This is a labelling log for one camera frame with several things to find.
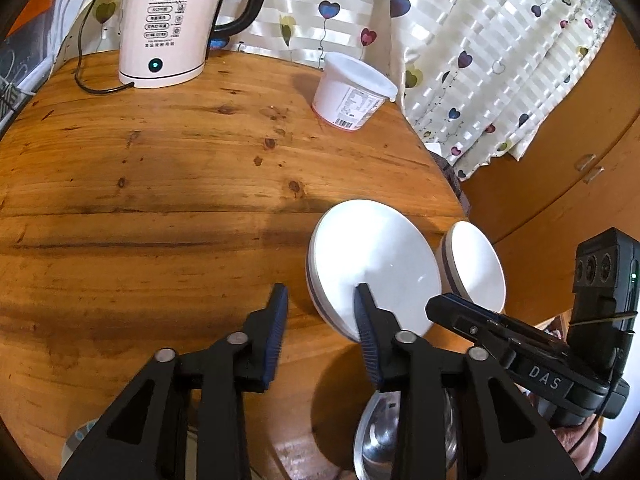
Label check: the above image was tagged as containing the cream electric kettle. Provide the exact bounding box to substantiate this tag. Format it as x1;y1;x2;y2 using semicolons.
118;0;281;90

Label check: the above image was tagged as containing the white plastic tub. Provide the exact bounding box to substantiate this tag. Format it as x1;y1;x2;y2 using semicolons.
312;51;399;132

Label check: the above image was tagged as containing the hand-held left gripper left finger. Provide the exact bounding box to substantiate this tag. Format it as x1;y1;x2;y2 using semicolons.
57;282;290;480

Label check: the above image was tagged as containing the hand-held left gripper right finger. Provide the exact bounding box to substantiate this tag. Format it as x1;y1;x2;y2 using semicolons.
352;282;583;480

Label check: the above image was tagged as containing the person's right hand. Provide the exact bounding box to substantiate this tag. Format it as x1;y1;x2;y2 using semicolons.
552;426;598;467

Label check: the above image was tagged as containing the black kettle cord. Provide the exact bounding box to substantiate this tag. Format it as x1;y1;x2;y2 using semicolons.
75;0;137;95

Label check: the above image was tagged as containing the heart print curtain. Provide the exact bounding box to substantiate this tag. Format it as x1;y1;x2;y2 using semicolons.
95;0;618;181

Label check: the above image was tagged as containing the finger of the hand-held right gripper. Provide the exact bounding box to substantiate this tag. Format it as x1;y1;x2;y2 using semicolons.
425;294;508;358
487;315;571;356

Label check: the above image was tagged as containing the white bowl with blue band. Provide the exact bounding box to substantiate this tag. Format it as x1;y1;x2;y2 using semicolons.
306;199;443;346
434;221;507;313

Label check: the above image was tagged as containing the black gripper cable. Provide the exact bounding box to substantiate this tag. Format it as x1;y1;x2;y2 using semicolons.
575;395;617;478

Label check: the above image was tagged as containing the dark cloth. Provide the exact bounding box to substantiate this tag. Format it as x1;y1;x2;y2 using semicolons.
434;152;471;217

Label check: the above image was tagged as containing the wooden cabinet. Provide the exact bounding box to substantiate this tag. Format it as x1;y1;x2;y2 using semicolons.
460;15;640;341

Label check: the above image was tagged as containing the stainless steel bowl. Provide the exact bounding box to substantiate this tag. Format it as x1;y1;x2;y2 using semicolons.
352;387;459;480

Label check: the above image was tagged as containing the clear box with orange lid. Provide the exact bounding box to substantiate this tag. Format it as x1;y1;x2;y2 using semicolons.
27;0;57;28

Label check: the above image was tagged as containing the clear cabinet handle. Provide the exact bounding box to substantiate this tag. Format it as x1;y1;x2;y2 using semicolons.
575;152;606;184

